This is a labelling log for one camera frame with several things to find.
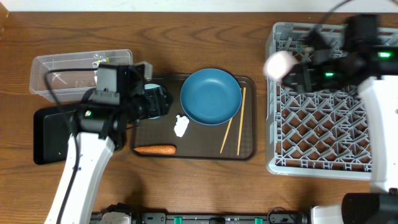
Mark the large blue plate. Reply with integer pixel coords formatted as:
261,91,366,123
180,68,243,126

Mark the pink plastic cup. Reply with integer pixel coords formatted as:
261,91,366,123
263,51,299,82

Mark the yellow green snack wrapper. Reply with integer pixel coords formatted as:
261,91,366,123
92,57,109,68

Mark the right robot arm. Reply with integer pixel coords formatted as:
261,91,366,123
264,45,397,223

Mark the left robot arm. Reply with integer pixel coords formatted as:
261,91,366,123
45,85,173,223

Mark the grey dishwasher rack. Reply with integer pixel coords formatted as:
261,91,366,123
266,22,397,180

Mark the light blue bowl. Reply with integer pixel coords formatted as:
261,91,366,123
144,83,167,119

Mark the orange carrot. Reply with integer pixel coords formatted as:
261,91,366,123
134,145,177,155

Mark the short wooden chopstick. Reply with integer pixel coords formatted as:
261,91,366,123
220,118,233,154

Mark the dark brown serving tray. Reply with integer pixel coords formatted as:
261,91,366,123
129,74,257,161

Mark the long wooden chopstick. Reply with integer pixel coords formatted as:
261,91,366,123
237,87,246,156

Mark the clear plastic bin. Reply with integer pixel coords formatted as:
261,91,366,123
29,49,132,101

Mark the black plastic bin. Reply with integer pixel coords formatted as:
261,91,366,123
33,103,126,165

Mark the left black cable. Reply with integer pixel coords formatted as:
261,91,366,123
43,67,100,224

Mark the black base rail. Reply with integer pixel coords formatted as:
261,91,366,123
89,203,310,224

